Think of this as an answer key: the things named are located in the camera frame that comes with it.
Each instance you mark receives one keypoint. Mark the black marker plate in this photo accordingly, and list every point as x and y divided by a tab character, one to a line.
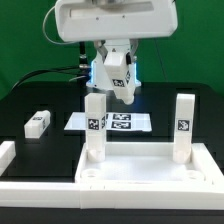
113	121

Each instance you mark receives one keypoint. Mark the white U-shaped fence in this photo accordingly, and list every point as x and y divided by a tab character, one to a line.
97	194

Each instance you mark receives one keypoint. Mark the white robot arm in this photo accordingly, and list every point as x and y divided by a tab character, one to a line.
99	78

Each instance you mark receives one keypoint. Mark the black camera stand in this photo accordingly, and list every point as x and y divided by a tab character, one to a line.
82	54

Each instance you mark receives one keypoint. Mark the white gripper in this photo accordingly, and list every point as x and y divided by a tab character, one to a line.
92	20

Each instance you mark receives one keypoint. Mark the white desk top tray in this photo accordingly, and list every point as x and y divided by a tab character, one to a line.
146	162

